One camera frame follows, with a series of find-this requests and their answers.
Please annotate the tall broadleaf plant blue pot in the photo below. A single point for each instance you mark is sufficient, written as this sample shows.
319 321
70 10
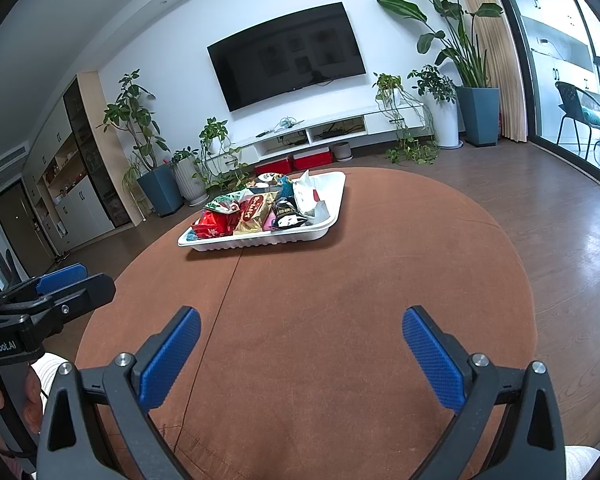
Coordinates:
480 115

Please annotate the white silver snack packet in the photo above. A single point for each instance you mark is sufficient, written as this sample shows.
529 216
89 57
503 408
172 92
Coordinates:
307 195

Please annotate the person's left hand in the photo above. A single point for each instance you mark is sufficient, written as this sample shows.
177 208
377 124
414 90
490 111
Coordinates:
34 395

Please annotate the beige curtain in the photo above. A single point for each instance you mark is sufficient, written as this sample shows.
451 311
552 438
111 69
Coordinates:
505 60

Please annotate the small empty white pot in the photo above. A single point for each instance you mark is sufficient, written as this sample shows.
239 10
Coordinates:
342 152

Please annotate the bushy plant in white pot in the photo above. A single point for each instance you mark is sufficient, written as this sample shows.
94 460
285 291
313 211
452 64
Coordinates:
442 120

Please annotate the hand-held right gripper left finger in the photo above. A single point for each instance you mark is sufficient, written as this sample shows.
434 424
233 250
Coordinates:
172 355

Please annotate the plant in ribbed white pot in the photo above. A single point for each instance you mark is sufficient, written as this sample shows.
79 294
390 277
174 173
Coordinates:
190 182

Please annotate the red storage box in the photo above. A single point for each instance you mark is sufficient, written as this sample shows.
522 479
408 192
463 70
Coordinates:
312 159
275 166

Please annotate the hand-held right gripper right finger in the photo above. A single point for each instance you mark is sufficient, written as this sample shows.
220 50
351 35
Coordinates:
432 360

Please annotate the black snack packet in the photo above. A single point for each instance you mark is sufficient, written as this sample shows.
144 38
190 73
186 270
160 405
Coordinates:
290 217

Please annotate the leafy tree in blue pot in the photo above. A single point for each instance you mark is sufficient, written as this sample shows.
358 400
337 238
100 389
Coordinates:
160 190

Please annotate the black wall television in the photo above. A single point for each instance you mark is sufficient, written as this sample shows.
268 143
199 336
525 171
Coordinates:
290 55

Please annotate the wooden wall cabinet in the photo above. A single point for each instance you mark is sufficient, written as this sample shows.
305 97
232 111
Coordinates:
80 125

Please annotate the white television cabinet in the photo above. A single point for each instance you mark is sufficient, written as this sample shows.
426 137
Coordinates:
380 122

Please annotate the person's right leg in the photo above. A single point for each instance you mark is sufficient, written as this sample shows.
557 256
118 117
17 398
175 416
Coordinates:
580 465

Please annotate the black balcony chair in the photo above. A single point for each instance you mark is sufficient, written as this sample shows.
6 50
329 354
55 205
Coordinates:
575 105

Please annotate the white plastic tray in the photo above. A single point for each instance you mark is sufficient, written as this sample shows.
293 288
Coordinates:
260 242

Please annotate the wooden door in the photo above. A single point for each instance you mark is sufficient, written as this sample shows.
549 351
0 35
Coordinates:
22 220

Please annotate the air conditioner vent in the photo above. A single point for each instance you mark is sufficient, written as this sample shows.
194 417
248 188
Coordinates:
5 160

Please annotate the pink snack packet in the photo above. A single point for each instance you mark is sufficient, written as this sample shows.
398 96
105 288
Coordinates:
270 221

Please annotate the trailing pothos plant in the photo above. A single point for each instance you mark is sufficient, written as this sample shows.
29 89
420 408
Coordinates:
387 85
214 132

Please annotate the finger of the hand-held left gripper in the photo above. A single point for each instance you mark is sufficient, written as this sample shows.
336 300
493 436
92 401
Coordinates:
87 292
62 275

